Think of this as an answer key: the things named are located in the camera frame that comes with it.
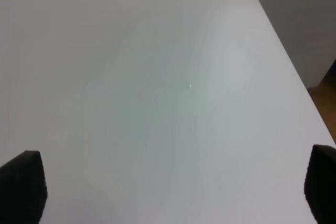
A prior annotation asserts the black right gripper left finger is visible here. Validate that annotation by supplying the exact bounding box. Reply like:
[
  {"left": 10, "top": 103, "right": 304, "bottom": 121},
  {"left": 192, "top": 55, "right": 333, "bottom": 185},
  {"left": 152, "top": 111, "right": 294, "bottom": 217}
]
[{"left": 1, "top": 151, "right": 48, "bottom": 223}]

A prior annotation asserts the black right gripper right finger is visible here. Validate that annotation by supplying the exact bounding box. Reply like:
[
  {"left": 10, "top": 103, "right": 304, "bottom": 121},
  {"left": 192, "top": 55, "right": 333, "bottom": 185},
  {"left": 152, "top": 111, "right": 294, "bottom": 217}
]
[{"left": 304, "top": 144, "right": 335, "bottom": 223}]

